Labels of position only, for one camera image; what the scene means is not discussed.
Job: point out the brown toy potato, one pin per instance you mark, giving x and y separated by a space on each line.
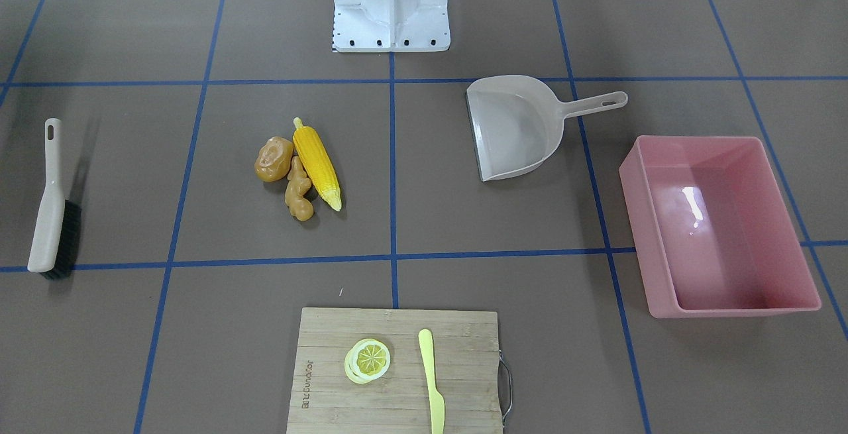
274 159

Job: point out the pink plastic bin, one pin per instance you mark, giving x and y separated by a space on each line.
711 231

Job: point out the yellow toy corn cob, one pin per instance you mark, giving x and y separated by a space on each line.
314 156

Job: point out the bamboo cutting board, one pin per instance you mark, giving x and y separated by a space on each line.
467 363

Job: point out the yellow lemon slices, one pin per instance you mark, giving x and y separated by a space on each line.
366 361

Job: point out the beige dustpan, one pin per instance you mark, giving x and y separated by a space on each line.
518 122

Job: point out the yellow plastic knife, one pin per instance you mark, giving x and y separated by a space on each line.
436 402

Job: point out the tan toy ginger root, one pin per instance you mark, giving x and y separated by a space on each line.
299 184

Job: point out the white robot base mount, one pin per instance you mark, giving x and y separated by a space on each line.
381 26

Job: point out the beige brush black bristles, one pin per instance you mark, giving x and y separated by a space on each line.
57 230

